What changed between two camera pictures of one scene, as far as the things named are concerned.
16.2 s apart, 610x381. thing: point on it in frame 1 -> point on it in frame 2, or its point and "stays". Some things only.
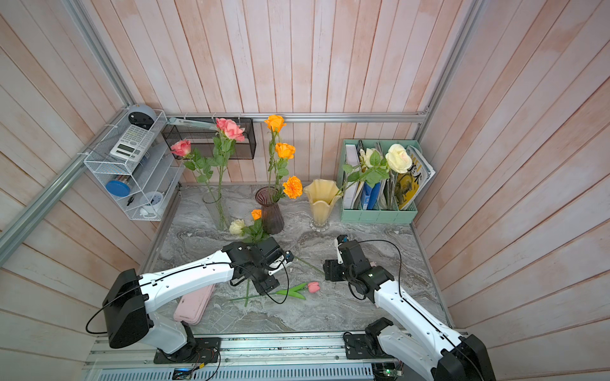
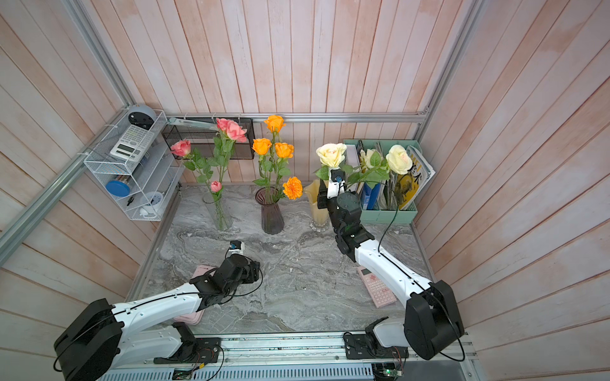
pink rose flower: [183, 148] stays
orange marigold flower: [293, 187] stays
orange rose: [275, 124] stays
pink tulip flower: [312, 286] -> [217, 190]
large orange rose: [285, 152] stays
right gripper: [331, 269] -> [324, 201]
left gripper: [270, 283] -> [252, 271]
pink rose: [229, 132] stays
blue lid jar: [117, 188] stays
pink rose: [228, 125] stays
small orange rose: [255, 234] -> [262, 146]
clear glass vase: [214, 204] stays
